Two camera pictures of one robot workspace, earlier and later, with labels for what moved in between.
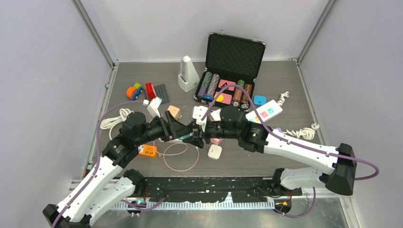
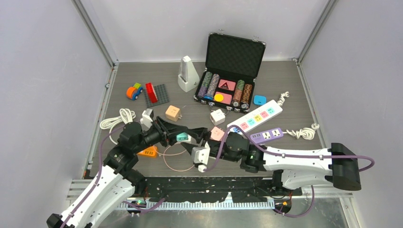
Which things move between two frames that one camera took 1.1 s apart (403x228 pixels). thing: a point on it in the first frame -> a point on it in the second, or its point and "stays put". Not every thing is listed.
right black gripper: x=196 y=134 -> x=188 y=147
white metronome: x=188 y=78 stays put
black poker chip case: x=230 y=59 stays put
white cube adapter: x=198 y=111 -> x=200 y=155
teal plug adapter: x=186 y=136 stays put
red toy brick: x=150 y=91 stays put
